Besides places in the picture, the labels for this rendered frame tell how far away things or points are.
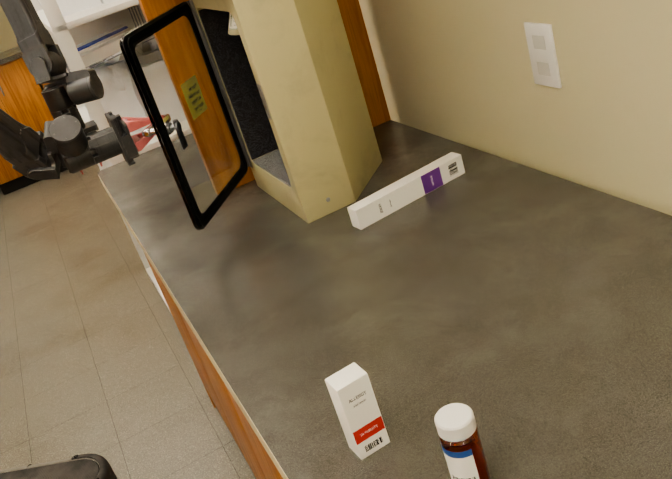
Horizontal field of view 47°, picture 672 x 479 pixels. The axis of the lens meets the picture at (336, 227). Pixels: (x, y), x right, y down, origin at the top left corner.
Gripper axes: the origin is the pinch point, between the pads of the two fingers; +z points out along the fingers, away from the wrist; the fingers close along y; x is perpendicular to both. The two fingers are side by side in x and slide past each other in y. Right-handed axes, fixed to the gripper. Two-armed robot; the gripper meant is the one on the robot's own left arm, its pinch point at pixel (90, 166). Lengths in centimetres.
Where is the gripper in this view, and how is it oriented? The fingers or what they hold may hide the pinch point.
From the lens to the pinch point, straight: 187.0
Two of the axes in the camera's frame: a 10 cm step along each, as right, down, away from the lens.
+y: 8.6, -4.2, 2.7
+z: 2.9, 8.6, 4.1
